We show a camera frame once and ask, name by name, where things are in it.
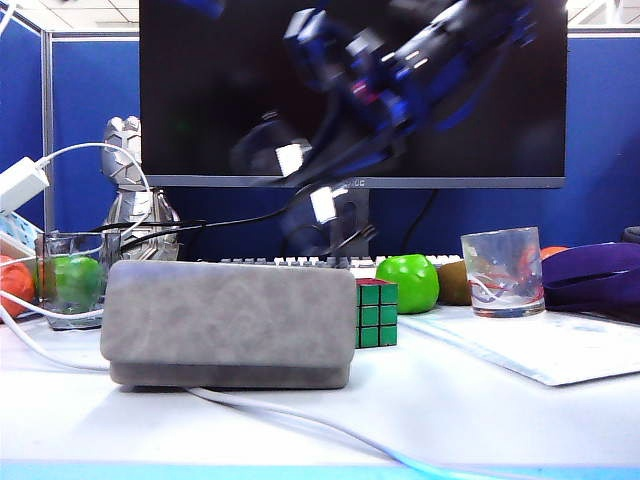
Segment black computer monitor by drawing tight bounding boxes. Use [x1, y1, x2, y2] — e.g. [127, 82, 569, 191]
[139, 0, 570, 190]

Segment white paper sheet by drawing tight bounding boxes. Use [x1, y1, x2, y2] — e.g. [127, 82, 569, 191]
[399, 305, 640, 387]

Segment rubik's cube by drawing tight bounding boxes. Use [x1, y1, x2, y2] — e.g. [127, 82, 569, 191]
[354, 277, 400, 350]

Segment black cable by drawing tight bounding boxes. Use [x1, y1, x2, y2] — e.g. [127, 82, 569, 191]
[92, 189, 311, 251]
[403, 189, 439, 241]

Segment blue and white box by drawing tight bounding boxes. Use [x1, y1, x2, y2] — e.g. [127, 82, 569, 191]
[0, 212, 44, 251]

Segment brown kiwi fruit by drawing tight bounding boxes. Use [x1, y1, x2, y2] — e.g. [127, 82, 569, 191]
[436, 260, 472, 307]

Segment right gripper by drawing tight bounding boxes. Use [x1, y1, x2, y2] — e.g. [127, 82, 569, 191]
[319, 29, 431, 174]

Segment shiny green apple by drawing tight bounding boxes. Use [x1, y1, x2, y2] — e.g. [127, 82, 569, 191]
[374, 253, 440, 315]

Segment white charging cable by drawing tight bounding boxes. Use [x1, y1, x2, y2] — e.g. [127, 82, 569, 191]
[0, 141, 501, 480]

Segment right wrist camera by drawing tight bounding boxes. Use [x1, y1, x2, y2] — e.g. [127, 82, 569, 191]
[282, 7, 351, 86]

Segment smoky square glass cup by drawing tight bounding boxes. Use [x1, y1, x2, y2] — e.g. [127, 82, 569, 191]
[35, 231, 121, 331]

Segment grey monitor stand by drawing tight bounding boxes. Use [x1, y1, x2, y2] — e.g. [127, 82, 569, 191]
[330, 188, 371, 259]

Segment white charger adapter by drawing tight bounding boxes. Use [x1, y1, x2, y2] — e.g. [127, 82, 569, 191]
[0, 157, 51, 214]

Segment purple fabric bag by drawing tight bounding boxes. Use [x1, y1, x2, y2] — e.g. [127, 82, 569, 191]
[541, 242, 640, 312]

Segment green apple behind glass cup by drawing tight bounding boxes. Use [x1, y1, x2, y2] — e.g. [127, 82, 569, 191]
[49, 256, 104, 314]

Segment clear tumbler with red swirls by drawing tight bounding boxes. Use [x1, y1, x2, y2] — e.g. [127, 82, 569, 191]
[459, 227, 546, 320]

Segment large orange fruit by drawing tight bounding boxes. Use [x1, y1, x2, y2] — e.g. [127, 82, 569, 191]
[0, 254, 36, 319]

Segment grey suede glasses case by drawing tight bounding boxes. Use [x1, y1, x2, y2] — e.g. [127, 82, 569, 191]
[99, 258, 357, 391]

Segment black framed glasses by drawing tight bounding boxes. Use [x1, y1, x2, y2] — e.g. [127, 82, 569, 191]
[229, 109, 379, 259]

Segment silver robot figurine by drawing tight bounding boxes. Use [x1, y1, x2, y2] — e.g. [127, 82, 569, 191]
[102, 117, 181, 264]

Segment white and grey keyboard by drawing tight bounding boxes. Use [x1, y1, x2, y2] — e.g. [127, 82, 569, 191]
[219, 253, 464, 281]

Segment grey partition post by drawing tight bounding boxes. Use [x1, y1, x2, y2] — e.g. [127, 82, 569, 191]
[40, 29, 55, 234]

